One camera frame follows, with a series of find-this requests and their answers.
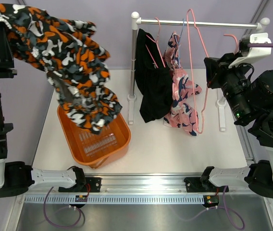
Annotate pink hanger of camouflage shorts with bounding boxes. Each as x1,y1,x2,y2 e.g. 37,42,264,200
186,9,240,134

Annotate orange camouflage shorts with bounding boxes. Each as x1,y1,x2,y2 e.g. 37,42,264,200
0,3,122,134

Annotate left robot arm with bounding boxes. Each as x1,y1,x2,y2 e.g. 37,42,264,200
0,23,86,198

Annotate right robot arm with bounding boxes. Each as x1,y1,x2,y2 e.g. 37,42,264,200
200,53,273,199

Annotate blue hanger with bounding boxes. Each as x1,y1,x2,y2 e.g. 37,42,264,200
178,18,185,68

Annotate pink patterned shorts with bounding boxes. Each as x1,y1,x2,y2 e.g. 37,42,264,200
163,32,202,136

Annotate black shorts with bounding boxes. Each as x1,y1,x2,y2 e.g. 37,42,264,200
135,29,173,123

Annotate pink hanger of black shorts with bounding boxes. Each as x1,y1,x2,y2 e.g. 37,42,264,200
146,17,166,68

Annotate metal clothes rack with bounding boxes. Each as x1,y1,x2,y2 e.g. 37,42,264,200
127,12,271,132

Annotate orange plastic basket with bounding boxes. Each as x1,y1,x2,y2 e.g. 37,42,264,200
57,107,131,169

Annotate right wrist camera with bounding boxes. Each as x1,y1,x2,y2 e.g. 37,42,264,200
228,32,272,68

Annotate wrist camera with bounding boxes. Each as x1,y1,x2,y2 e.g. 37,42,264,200
228,32,272,68
16,0,27,5

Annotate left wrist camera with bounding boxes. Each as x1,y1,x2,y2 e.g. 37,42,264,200
16,0,27,5

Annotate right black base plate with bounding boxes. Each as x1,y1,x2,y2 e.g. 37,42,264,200
184,177,224,193

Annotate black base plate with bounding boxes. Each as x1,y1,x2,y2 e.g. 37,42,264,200
76,177,102,193
184,177,224,193

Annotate white slotted cable duct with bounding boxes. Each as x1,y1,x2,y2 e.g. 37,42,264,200
24,194,204,205

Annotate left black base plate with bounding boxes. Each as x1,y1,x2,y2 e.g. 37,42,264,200
76,177,102,193

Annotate aluminium mounting rail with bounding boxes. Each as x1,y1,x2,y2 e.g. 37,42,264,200
13,175,273,196

